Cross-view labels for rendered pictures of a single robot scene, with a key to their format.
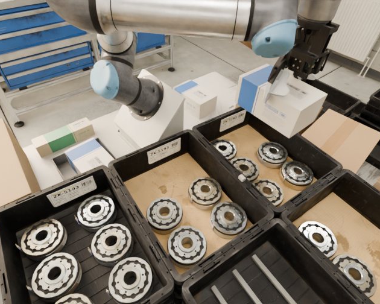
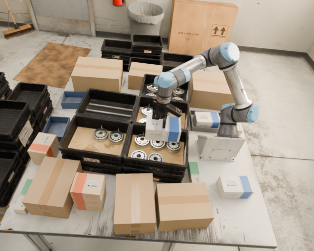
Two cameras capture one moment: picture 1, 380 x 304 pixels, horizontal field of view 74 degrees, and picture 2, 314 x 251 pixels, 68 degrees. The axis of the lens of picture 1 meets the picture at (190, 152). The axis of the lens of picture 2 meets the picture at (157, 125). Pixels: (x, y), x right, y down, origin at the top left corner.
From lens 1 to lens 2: 164 cm
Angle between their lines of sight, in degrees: 76
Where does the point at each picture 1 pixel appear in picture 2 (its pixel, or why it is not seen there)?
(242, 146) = (170, 157)
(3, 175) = (205, 87)
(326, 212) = (117, 153)
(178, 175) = not seen: hidden behind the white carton
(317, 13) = not seen: hidden behind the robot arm
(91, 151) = (212, 118)
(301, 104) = (149, 117)
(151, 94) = (221, 130)
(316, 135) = (146, 187)
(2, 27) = not seen: outside the picture
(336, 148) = (131, 186)
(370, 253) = (96, 149)
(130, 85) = (223, 116)
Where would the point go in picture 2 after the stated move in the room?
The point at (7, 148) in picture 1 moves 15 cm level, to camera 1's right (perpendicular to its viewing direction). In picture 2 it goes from (219, 91) to (209, 99)
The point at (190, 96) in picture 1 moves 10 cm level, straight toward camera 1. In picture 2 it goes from (231, 177) to (219, 168)
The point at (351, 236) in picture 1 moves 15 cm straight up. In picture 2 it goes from (105, 150) to (103, 136)
